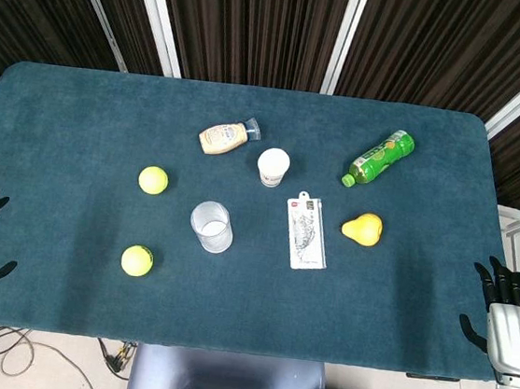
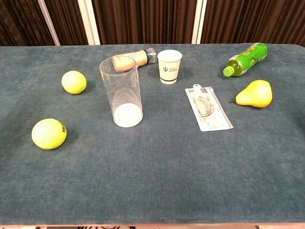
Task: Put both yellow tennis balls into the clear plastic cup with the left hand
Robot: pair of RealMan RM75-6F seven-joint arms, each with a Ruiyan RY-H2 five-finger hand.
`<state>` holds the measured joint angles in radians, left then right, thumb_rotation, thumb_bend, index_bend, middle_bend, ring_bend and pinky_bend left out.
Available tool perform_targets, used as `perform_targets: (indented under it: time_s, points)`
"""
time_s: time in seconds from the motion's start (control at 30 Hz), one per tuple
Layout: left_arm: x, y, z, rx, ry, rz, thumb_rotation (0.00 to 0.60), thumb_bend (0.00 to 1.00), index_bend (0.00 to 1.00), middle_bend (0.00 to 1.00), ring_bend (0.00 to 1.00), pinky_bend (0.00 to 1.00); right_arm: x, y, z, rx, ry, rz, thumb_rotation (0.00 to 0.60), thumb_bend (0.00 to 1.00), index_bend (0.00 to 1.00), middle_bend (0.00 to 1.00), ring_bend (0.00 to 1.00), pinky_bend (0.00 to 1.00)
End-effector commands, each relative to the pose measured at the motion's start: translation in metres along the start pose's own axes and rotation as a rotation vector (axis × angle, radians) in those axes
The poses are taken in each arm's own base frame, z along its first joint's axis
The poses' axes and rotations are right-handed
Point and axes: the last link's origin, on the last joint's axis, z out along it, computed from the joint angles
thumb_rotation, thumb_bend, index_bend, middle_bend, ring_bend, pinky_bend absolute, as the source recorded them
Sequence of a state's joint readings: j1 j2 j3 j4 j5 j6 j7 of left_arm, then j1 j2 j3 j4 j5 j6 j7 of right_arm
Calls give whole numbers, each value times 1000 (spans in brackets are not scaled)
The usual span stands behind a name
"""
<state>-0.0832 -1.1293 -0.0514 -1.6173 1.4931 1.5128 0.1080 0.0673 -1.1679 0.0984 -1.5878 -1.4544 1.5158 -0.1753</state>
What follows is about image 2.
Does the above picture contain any plain yellow tennis ball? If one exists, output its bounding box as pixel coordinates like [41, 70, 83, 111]
[61, 70, 88, 95]

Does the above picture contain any clear plastic tube container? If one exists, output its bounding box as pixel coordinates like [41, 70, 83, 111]
[99, 56, 144, 128]

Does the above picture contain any white paper cup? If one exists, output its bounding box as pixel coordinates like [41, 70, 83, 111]
[157, 49, 183, 85]

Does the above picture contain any teal table cloth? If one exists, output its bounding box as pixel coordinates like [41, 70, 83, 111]
[0, 42, 305, 226]

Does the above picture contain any white ruler set pouch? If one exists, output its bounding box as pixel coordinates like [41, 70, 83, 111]
[184, 83, 234, 132]

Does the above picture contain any beige mayonnaise squeeze bottle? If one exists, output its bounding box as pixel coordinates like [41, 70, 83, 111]
[112, 47, 158, 73]

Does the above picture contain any brown pleated curtain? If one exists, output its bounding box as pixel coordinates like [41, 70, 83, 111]
[0, 0, 305, 47]

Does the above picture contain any yellow pear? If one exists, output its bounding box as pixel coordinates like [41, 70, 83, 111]
[229, 79, 273, 108]

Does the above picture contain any green tea plastic bottle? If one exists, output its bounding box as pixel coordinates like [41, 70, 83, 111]
[223, 42, 269, 78]

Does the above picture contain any white partition frame post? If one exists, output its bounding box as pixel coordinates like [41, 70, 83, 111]
[37, 0, 61, 46]
[191, 0, 207, 44]
[77, 0, 101, 46]

